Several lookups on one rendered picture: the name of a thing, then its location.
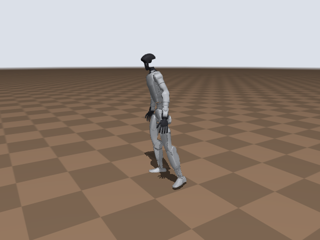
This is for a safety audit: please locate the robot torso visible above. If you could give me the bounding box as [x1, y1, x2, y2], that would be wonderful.
[146, 70, 169, 120]

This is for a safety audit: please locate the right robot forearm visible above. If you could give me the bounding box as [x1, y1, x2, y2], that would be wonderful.
[150, 95, 156, 111]

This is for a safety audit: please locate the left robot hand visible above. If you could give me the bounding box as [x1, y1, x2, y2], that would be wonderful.
[156, 113, 168, 134]

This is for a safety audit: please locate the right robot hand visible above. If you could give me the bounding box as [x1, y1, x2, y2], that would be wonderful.
[145, 106, 154, 122]

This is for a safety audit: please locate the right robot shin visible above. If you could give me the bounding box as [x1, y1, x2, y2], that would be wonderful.
[153, 145, 163, 169]

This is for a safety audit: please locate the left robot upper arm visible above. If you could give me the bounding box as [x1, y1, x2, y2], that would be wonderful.
[153, 73, 170, 98]

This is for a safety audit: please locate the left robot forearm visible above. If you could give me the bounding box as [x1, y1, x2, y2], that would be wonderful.
[162, 91, 170, 117]

